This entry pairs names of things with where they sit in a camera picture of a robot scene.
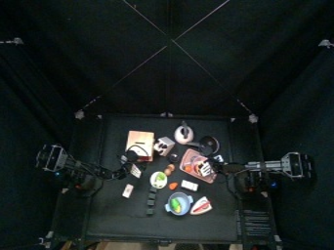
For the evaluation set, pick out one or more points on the small black round knob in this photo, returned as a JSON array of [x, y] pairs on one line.
[[174, 158]]

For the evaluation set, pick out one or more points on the white rectangular toy block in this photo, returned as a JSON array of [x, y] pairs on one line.
[[190, 185]]

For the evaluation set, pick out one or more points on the orange toy food piece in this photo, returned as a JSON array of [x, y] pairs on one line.
[[188, 168]]

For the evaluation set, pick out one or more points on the blue toy pot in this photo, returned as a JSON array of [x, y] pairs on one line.
[[185, 199]]

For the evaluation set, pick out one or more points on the pink toy tray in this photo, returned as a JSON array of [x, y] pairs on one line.
[[194, 161]]

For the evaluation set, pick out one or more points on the white card with print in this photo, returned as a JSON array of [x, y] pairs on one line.
[[128, 190], [137, 170]]

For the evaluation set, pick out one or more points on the metal frame bracket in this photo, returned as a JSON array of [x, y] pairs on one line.
[[80, 114], [253, 118], [17, 41], [165, 114], [325, 43]]

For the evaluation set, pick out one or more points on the orange toy carrot piece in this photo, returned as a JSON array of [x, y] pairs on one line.
[[173, 186]]

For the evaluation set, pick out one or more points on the white striped toy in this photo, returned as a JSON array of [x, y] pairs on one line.
[[205, 169]]

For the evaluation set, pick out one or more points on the small white blue toy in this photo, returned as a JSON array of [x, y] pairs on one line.
[[219, 158]]

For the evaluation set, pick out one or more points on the wooden toy box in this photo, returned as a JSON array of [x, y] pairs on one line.
[[141, 142]]

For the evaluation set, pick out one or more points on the white bowl with green food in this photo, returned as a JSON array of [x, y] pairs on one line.
[[158, 180]]

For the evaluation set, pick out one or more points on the dark grey small block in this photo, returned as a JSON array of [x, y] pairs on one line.
[[152, 196], [150, 202], [153, 189], [150, 211]]

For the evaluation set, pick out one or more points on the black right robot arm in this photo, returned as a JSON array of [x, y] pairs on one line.
[[271, 165]]

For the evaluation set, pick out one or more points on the black toy frying pan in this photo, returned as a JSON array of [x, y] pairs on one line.
[[209, 145]]

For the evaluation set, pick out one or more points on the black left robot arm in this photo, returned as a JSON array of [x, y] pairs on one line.
[[77, 166]]

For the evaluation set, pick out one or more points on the green yellow toy vegetable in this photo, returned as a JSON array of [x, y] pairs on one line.
[[177, 204]]

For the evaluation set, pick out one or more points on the white red toy iron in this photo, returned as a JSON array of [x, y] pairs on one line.
[[201, 206]]

